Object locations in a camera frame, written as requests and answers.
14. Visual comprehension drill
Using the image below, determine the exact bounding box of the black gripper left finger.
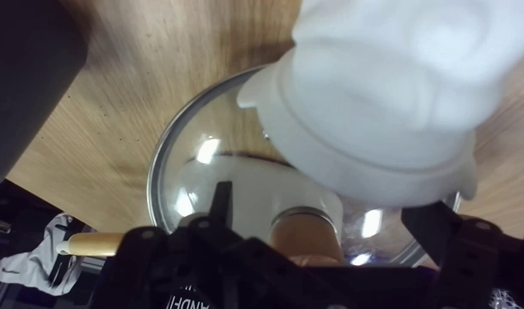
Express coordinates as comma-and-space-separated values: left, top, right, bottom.
176, 180, 243, 269

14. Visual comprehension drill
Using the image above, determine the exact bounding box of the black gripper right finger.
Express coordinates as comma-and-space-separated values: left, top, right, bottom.
401, 201, 502, 287

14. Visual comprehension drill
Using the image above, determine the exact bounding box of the glass lid with wooden knob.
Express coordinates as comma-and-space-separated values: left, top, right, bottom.
147, 65, 464, 269

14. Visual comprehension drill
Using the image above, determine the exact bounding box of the grey cup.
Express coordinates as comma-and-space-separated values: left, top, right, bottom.
0, 0, 88, 182

